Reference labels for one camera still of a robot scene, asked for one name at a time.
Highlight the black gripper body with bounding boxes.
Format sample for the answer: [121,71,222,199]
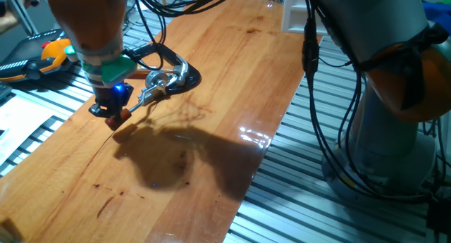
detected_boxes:
[92,82,135,108]

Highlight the metal lever with brown handle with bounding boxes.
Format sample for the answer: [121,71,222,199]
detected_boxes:
[104,83,166,131]

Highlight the bare person forearm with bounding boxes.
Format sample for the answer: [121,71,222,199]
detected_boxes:
[0,12,19,35]

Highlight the silver metal lever device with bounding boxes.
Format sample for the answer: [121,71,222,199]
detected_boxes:
[139,69,191,106]

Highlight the white paper sheet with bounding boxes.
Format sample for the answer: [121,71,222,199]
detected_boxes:
[0,94,59,166]

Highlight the black C-clamp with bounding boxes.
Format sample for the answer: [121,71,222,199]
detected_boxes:
[123,42,202,96]

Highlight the black orange teach pendant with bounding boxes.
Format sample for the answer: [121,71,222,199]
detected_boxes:
[0,28,73,84]

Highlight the large wooden board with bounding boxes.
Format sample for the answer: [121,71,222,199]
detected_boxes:
[0,0,311,243]

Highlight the white box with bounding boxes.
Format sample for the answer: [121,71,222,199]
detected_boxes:
[280,0,318,36]

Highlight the blue plastic bag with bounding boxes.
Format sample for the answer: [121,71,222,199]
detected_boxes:
[421,0,451,25]

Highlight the grey metal frame strut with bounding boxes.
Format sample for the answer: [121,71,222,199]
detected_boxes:
[3,0,39,36]

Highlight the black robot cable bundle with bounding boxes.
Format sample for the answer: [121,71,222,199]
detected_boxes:
[130,0,451,204]

